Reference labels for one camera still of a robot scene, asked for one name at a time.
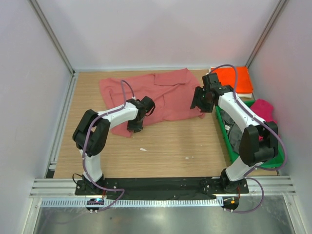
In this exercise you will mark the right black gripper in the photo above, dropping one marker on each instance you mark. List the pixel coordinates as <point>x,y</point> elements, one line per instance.
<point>196,102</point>

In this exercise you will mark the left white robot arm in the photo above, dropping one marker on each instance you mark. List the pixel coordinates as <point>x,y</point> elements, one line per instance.
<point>92,131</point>

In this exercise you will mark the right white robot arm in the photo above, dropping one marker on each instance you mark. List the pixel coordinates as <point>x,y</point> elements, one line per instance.
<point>259,141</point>

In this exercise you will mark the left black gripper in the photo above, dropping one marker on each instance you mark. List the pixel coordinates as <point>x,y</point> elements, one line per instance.
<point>136,128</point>

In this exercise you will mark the slotted cable duct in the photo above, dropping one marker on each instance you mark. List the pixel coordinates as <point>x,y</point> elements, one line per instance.
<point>99,203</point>

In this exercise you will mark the grey t shirt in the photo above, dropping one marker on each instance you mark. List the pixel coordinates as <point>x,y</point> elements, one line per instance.
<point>232,130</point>

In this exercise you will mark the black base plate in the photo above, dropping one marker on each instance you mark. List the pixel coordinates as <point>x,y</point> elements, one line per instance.
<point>173,188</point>

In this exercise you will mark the green plastic bin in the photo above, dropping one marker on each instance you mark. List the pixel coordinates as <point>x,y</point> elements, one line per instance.
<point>272,163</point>

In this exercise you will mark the salmon pink t shirt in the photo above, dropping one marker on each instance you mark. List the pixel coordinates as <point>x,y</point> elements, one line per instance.
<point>172,92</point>

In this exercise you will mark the magenta t shirt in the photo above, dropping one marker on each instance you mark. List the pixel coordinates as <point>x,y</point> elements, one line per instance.
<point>264,110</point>

